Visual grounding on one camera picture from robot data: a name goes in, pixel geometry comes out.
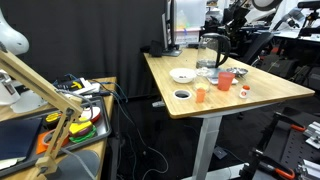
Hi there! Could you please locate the small white bottle orange cap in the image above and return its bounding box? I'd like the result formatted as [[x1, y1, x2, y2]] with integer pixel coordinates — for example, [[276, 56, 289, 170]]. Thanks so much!
[[239, 84, 251, 99]]

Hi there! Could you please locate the translucent plastic storage box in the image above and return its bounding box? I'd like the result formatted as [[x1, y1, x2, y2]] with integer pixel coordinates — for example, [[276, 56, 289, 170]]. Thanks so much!
[[174, 0, 208, 47]]

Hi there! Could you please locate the orange toy food slice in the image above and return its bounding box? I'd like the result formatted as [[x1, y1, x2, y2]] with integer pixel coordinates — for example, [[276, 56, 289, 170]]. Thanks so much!
[[35, 129, 71, 155]]

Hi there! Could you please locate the small orange plastic cup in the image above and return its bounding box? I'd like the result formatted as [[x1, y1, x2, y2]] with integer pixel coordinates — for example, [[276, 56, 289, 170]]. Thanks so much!
[[195, 87, 207, 104]]

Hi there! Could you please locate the grey metal tray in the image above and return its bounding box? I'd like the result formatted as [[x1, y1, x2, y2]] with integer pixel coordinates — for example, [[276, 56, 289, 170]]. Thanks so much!
[[0, 96, 113, 178]]

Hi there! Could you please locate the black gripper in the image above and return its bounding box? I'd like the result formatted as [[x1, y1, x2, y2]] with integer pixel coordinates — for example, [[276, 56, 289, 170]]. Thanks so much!
[[229, 1, 255, 29]]

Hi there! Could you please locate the black curtain divider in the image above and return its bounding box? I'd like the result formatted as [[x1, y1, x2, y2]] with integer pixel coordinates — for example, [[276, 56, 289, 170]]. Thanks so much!
[[0, 0, 168, 98]]

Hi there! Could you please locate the white bowl with food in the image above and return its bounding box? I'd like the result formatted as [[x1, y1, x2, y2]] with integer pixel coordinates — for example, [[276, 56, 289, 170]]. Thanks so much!
[[169, 67, 197, 84]]

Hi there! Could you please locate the large orange plastic cup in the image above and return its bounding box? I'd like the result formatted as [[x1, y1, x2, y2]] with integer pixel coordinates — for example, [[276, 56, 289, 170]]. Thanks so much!
[[217, 71, 236, 92]]

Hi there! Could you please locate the white desk leg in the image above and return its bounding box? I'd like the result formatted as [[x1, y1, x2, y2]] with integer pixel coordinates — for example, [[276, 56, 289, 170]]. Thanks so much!
[[181, 116, 252, 180]]

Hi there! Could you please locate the shiny metal dish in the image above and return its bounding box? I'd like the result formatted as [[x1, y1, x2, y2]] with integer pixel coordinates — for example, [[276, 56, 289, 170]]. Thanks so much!
[[226, 66, 249, 78]]

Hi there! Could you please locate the wooden desk lamp stand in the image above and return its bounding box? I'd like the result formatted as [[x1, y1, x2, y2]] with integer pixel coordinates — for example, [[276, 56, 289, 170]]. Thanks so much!
[[0, 49, 101, 180]]

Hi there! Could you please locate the black computer monitor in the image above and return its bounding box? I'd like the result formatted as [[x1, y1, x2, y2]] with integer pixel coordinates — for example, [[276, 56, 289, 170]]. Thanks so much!
[[161, 0, 184, 57]]

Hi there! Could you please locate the black office chair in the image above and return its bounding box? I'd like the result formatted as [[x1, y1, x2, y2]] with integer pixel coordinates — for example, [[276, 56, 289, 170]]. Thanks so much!
[[239, 31, 275, 66]]

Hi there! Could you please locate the white power strip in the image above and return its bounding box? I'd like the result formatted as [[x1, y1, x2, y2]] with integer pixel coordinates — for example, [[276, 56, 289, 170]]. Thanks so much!
[[61, 78, 102, 96]]

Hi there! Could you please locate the black clamp with orange handle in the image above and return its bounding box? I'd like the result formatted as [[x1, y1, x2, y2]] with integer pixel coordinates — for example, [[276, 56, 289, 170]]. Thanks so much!
[[273, 111, 306, 133], [248, 148, 296, 180]]

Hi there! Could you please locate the yellow green toy burger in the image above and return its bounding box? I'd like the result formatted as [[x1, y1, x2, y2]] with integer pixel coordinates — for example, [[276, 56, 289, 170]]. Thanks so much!
[[68, 119, 98, 144]]

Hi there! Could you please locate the pink red toy food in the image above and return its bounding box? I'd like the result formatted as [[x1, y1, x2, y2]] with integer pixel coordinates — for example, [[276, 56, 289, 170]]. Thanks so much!
[[79, 106, 102, 124]]

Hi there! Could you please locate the dark toy food with yellow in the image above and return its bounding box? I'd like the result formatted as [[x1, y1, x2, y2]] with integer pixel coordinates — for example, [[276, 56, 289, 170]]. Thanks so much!
[[44, 112, 63, 130]]

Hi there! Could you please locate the dark blue notebook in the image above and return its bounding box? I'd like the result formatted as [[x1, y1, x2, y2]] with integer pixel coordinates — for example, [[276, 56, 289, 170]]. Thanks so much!
[[0, 118, 44, 162]]

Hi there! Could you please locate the glass kettle with black handle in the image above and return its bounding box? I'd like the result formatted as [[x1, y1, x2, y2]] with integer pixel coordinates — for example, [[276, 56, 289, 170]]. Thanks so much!
[[195, 32, 232, 70]]

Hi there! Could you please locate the clear glass jar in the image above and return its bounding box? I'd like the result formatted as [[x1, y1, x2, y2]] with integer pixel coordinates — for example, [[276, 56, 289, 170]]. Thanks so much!
[[194, 67, 212, 93]]

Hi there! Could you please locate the white digital kitchen scale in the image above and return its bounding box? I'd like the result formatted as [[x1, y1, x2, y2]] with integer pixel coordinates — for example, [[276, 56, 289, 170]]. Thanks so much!
[[207, 66, 240, 86]]

